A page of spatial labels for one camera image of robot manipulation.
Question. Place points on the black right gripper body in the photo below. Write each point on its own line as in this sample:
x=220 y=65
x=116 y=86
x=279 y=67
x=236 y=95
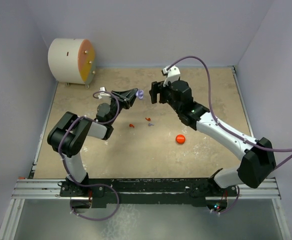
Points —
x=174 y=105

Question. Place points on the aluminium rail frame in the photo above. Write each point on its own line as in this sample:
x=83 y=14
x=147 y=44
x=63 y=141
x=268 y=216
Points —
x=38 y=212

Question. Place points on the round tricolour drawer cabinet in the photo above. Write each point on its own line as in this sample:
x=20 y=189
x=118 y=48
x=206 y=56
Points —
x=72 y=61

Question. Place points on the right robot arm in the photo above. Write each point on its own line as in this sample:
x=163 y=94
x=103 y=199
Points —
x=255 y=163

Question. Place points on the purple earbud charging case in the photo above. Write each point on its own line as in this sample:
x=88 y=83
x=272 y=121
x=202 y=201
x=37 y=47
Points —
x=140 y=94

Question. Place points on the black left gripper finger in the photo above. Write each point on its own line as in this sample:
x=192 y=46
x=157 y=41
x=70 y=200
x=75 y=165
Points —
x=129 y=100
x=123 y=94

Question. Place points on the orange earbud charging case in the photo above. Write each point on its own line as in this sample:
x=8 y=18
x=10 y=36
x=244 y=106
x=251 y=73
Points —
x=180 y=139

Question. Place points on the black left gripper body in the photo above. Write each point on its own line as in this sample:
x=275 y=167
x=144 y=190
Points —
x=113 y=105

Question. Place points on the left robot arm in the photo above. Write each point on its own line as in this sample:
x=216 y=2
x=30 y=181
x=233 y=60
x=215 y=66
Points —
x=68 y=136

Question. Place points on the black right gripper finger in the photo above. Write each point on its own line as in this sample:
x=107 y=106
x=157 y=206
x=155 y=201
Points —
x=153 y=92
x=162 y=95

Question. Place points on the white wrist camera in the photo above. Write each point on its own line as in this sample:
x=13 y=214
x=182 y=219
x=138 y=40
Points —
x=171 y=74
x=102 y=93

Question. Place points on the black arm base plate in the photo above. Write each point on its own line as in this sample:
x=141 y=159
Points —
x=197 y=192

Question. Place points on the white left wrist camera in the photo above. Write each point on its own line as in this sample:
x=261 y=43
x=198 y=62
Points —
x=102 y=93

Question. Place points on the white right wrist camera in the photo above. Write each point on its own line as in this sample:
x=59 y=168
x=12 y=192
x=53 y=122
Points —
x=171 y=74

